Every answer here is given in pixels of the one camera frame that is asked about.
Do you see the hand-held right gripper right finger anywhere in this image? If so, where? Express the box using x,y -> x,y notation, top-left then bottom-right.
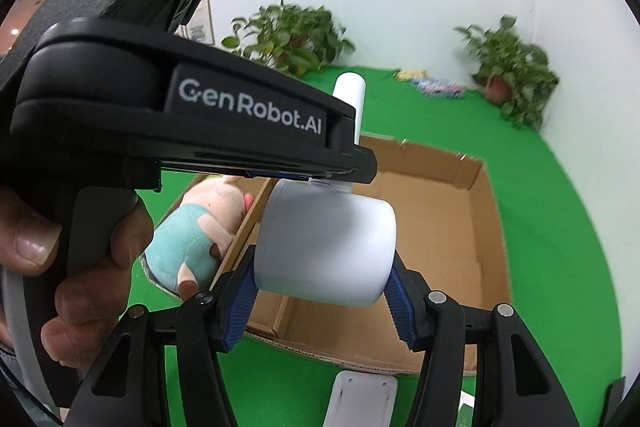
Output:
382,252 -> 581,427

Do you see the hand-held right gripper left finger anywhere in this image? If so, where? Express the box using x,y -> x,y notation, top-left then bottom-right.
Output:
64,244 -> 261,427

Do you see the potted plant in orange pot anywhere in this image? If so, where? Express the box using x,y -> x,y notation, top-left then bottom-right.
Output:
454,14 -> 561,132

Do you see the cardboard tray box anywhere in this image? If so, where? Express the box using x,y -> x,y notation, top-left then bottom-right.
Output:
140,134 -> 513,375

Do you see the white flat electronic device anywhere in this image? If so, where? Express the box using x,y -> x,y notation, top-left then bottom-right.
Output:
324,369 -> 398,427

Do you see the pack of small packets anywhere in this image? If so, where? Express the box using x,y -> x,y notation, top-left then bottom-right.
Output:
410,77 -> 468,99

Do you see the white and green medicine box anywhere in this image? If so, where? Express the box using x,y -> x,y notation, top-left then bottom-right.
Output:
457,389 -> 478,427

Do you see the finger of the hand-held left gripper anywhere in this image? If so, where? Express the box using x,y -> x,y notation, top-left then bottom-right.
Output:
159,146 -> 378,184

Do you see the long brown cardboard box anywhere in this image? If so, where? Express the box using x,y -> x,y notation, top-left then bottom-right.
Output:
210,179 -> 276,293

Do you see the white hair dryer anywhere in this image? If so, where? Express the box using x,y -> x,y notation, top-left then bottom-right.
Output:
253,73 -> 398,308

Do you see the large leafy potted plant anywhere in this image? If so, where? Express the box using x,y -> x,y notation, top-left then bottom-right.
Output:
221,0 -> 357,78

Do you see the person's left hand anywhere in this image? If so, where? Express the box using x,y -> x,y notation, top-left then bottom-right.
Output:
0,184 -> 154,360

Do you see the green tablecloth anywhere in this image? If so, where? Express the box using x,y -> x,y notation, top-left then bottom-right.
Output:
115,67 -> 626,427

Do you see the pink pig plush toy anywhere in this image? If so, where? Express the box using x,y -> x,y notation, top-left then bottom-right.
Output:
142,176 -> 253,298

